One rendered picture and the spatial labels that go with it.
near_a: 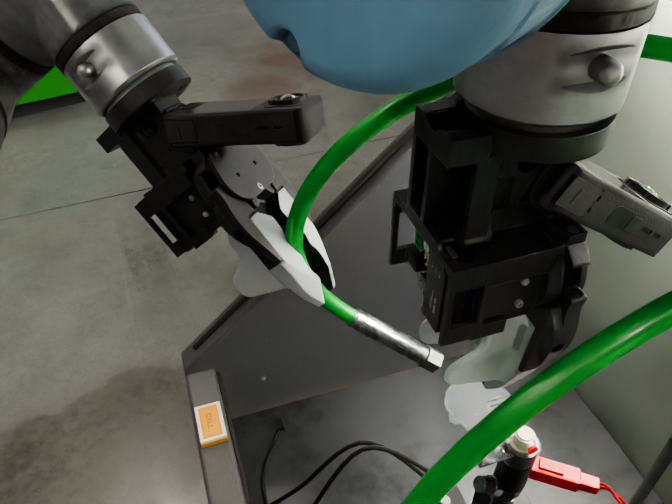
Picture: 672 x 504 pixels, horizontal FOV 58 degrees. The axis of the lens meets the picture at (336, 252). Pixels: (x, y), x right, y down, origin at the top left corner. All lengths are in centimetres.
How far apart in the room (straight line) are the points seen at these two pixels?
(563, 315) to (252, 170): 26
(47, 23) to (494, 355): 37
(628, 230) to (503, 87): 13
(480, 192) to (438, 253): 4
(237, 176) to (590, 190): 25
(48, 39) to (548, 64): 35
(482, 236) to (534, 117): 7
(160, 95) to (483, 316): 29
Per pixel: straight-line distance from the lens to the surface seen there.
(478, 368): 38
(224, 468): 72
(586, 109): 27
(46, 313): 241
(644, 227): 36
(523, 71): 25
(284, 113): 42
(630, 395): 89
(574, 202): 31
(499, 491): 58
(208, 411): 75
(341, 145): 41
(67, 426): 204
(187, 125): 46
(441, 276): 30
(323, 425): 88
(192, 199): 47
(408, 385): 93
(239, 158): 47
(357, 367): 89
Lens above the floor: 156
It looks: 40 degrees down
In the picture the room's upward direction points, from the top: straight up
